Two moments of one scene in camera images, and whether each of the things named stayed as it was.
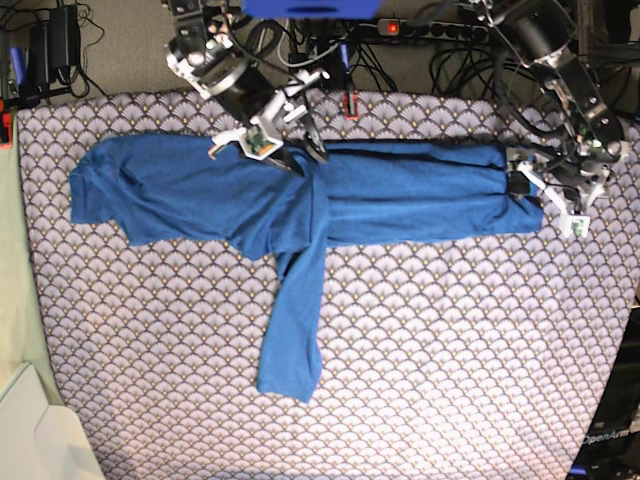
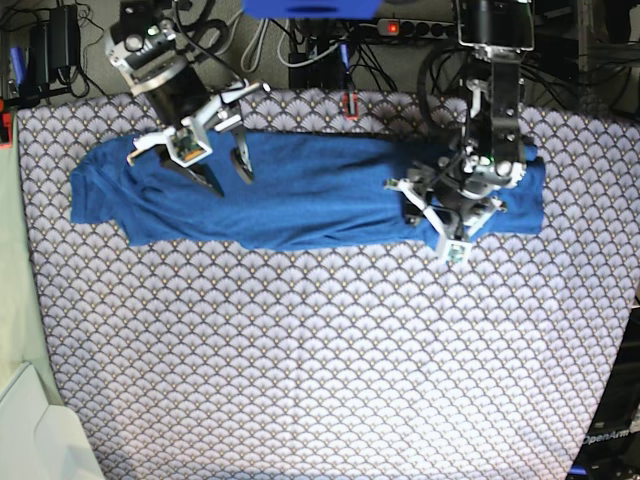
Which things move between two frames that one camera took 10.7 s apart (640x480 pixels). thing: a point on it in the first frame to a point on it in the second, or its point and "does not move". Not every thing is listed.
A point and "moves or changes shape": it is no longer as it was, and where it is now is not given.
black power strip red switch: (432, 30) does not move
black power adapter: (54, 44) does not move
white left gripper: (261, 139) to (189, 143)
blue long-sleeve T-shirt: (178, 191) moves or changes shape
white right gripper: (575, 224) to (452, 250)
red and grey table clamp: (351, 107) does not move
